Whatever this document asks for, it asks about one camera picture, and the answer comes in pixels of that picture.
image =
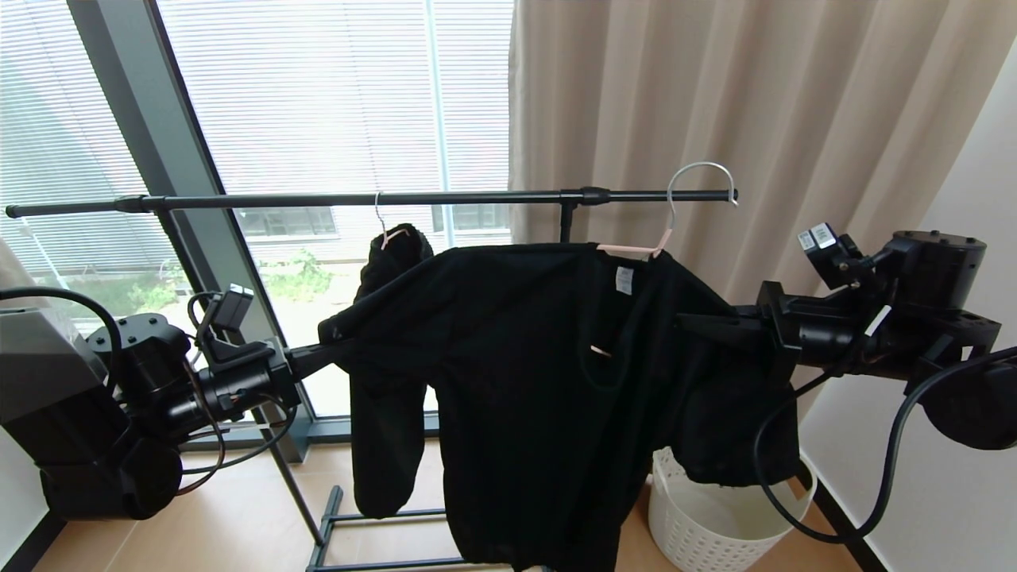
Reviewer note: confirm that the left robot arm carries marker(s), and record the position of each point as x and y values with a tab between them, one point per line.
48	373

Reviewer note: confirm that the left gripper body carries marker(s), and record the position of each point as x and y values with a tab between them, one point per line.
254	385

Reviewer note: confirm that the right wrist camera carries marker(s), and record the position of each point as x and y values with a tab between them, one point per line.
830	254

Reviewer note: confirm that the black garment with white label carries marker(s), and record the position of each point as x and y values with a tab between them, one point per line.
516	381

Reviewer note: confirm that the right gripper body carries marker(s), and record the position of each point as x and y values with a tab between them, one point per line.
826	342

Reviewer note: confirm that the white laundry basket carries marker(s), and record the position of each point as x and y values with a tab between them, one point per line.
699	532

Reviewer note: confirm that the beige curtain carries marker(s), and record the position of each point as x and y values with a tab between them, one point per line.
12	270
715	95

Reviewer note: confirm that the pink clothes hanger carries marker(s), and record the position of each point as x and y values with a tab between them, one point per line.
632	250
384	238

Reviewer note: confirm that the black clothes rack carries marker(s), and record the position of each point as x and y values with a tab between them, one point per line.
278	199

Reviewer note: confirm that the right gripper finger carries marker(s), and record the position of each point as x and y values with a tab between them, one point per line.
731	330

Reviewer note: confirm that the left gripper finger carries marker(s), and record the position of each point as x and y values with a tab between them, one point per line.
310	359

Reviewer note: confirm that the window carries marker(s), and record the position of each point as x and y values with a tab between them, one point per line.
318	95

